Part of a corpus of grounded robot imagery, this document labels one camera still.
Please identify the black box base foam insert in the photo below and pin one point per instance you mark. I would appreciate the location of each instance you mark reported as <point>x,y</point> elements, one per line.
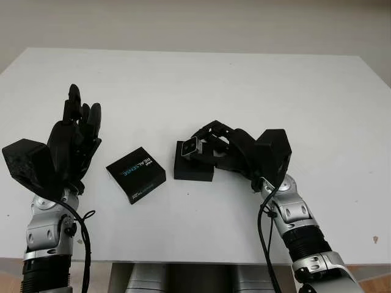
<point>192,172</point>

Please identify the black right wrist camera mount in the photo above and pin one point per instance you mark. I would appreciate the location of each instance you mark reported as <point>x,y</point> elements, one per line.
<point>275,152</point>

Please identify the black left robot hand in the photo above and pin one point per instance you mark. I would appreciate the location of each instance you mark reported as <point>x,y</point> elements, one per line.
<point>67,146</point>

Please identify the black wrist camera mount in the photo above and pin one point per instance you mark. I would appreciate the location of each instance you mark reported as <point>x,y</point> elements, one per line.
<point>27,164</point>
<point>275,152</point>

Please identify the black RealSense box lid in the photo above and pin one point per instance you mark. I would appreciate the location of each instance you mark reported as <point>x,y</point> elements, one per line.
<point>134,174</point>

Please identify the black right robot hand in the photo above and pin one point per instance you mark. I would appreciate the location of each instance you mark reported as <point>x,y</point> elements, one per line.
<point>241,152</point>

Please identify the grey black robot torso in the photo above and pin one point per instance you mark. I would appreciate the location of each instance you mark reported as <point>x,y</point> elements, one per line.
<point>198,280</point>

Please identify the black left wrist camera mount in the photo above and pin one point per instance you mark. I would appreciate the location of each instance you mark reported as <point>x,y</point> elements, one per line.
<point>27,164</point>

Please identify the small silver depth camera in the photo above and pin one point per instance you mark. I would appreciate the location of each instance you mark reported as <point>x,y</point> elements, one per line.
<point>191,148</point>

